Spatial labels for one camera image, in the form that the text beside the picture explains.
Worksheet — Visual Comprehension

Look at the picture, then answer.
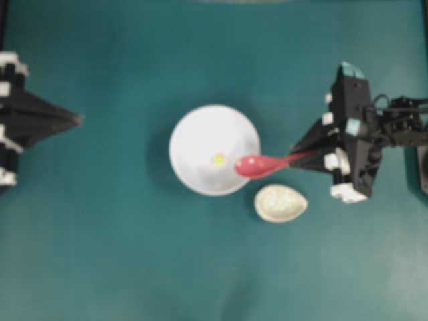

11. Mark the white round bowl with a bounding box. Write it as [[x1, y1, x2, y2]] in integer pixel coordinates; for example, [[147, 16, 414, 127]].
[[169, 104, 261, 197]]

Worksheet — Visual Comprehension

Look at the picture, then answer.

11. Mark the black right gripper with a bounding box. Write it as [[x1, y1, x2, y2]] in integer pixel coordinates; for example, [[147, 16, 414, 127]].
[[289, 62, 382, 203]]

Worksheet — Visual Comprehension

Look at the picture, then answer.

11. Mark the black left frame post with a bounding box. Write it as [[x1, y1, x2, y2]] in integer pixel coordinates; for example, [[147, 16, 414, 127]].
[[0, 0, 9, 50]]

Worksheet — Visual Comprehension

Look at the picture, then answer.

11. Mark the pink ceramic spoon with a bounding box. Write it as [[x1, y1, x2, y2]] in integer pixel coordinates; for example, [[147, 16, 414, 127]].
[[234, 150, 314, 179]]

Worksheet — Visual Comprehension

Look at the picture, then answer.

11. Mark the yellow hexagonal prism block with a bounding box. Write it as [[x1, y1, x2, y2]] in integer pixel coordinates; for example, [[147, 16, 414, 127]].
[[212, 154, 225, 167]]

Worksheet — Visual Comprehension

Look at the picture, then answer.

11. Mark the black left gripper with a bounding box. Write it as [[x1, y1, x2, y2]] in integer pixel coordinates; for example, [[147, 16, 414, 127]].
[[1, 51, 82, 194]]

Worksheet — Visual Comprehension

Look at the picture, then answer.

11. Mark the cream speckled spoon rest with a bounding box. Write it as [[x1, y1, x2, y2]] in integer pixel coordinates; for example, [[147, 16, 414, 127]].
[[254, 184, 308, 223]]

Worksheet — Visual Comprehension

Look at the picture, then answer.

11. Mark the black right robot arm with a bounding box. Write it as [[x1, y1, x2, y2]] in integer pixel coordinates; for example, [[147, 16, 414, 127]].
[[290, 62, 427, 203]]

